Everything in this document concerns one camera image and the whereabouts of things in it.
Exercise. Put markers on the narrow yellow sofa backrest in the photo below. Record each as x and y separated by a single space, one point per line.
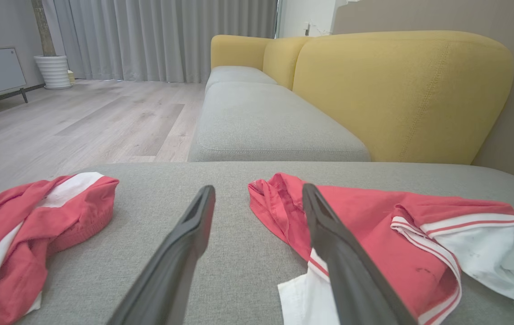
282 58

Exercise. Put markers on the yellow sofa armrest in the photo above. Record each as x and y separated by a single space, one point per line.
234 52

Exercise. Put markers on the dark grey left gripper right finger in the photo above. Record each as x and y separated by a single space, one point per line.
352 280

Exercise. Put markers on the brown plant trunk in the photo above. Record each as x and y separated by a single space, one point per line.
42 27

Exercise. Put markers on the white ribbed plant pot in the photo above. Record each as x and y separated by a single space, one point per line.
53 72

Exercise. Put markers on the red garment with lettering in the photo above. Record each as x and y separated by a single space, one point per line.
22 253

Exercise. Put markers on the long grey sofa seat cushion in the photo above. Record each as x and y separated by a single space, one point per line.
261 122

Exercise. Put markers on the short grey sofa seat cushion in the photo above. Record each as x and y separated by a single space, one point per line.
234 74

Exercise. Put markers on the red jersey white striped trim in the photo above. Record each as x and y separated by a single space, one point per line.
374 216

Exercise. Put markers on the small yellow object on floor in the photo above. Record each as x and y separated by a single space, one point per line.
71 77

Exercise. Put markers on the large grey sofa ottoman cushion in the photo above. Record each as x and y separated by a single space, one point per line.
248 271

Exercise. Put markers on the grey pleated curtain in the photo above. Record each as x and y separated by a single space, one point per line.
148 36

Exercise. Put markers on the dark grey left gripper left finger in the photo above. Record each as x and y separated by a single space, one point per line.
171 271

